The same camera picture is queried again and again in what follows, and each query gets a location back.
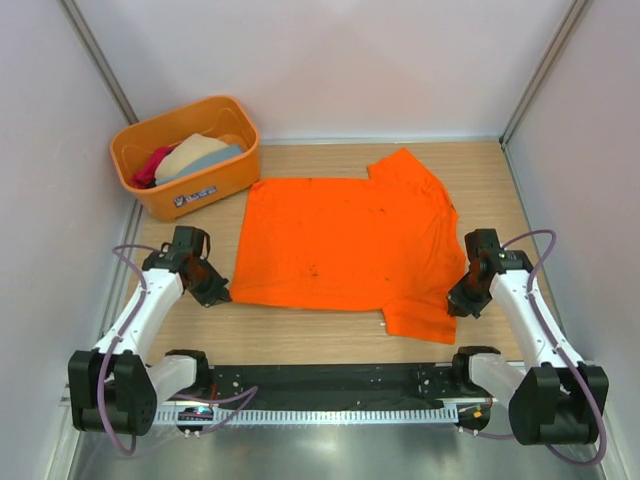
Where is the orange plastic bin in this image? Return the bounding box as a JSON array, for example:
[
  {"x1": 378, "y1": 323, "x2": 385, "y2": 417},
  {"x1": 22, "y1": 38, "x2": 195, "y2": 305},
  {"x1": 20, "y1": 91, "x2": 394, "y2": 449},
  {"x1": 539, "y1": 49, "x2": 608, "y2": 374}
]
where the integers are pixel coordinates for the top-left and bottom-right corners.
[{"x1": 110, "y1": 96, "x2": 260, "y2": 221}]

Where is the aluminium frame rail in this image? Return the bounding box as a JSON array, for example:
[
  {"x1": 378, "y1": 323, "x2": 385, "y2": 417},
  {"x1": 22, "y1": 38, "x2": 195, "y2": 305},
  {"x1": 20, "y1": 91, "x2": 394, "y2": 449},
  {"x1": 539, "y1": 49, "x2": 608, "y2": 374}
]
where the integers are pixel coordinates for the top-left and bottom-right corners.
[{"x1": 60, "y1": 360, "x2": 609, "y2": 407}]

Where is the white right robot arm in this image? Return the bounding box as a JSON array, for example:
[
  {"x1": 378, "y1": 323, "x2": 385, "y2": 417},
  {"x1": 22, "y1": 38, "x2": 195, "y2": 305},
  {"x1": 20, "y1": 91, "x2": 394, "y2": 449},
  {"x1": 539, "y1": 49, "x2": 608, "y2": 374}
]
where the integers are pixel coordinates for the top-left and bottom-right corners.
[{"x1": 448, "y1": 229, "x2": 609, "y2": 446}]

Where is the red crumpled shirt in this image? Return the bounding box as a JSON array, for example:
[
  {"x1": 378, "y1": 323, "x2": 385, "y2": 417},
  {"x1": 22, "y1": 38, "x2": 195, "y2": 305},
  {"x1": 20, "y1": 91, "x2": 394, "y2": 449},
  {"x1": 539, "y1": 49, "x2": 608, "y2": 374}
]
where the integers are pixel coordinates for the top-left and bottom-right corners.
[{"x1": 131, "y1": 146, "x2": 175, "y2": 189}]

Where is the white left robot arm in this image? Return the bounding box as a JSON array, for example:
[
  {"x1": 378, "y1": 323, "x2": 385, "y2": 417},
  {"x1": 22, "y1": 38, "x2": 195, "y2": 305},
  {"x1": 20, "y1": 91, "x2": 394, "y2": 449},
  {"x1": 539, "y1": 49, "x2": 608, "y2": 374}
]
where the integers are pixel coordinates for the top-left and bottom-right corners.
[{"x1": 68, "y1": 226, "x2": 231, "y2": 437}]

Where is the blue grey folded shirt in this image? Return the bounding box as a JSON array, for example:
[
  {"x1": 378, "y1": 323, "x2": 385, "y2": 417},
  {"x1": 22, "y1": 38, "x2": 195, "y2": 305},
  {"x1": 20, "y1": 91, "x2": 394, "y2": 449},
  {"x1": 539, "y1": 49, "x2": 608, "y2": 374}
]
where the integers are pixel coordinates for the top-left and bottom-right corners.
[{"x1": 155, "y1": 144, "x2": 243, "y2": 186}]

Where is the orange t shirt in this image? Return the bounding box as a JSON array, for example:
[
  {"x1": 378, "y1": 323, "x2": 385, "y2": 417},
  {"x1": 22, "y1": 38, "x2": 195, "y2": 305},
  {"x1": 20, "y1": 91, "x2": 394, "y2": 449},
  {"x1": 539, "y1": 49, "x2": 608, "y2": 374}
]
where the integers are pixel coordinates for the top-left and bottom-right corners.
[{"x1": 231, "y1": 149, "x2": 466, "y2": 344}]

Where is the beige folded shirt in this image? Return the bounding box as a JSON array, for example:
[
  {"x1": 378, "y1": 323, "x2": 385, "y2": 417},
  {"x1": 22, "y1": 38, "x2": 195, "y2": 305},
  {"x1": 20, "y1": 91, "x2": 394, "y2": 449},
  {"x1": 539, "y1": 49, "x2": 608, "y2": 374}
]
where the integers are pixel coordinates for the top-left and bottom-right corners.
[{"x1": 155, "y1": 133, "x2": 228, "y2": 185}]

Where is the white slotted cable duct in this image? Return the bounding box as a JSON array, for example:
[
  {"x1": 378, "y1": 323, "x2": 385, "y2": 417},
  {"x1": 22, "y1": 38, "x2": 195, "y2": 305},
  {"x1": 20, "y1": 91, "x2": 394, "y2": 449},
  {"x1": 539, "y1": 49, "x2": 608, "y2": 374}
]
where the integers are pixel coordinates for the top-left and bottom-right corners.
[{"x1": 153, "y1": 405, "x2": 459, "y2": 427}]

